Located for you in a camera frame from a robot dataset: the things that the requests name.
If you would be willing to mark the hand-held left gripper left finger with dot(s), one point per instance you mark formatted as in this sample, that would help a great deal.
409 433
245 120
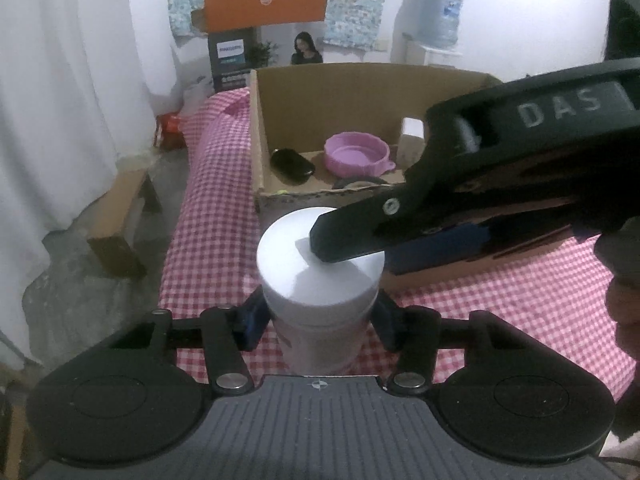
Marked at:
252 322

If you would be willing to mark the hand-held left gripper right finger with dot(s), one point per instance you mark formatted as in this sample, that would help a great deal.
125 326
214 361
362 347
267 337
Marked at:
387 322

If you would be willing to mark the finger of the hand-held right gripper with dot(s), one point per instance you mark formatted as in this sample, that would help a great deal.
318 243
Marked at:
440 250
350 235

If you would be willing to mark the black tape roll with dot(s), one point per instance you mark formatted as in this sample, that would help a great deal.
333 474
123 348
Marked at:
360 182

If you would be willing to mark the white plastic bottle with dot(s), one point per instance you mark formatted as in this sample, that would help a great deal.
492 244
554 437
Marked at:
300 280

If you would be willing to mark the purple plastic lid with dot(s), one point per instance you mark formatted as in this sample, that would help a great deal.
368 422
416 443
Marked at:
357 152

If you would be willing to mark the black oval case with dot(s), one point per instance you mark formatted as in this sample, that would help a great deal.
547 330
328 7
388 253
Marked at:
292 165

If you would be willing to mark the white charger plug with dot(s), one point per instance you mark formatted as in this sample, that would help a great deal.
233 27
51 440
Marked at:
410 145

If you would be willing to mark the brown cardboard box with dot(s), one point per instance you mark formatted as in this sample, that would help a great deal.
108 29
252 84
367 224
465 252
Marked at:
350 95

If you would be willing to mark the person's right hand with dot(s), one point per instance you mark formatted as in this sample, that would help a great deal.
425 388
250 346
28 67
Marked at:
625 310

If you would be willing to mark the white water dispenser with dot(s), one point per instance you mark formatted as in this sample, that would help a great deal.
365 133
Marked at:
435 55

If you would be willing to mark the small wooden stool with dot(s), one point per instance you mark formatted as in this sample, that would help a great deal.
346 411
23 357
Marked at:
120 220

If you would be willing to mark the blue water jug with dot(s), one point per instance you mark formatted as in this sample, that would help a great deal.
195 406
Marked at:
440 15

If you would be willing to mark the red packet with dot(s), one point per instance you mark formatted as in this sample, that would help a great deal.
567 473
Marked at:
169 132

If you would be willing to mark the dark printed appliance box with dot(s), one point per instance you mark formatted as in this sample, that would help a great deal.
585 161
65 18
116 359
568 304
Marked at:
230 65

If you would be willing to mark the orange cardboard box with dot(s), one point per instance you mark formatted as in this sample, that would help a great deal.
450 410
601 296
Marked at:
265 5

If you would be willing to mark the white curtain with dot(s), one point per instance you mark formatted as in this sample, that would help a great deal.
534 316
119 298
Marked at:
75 85

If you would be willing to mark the patterned wall cloth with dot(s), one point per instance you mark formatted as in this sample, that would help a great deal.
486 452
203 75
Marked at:
355 0

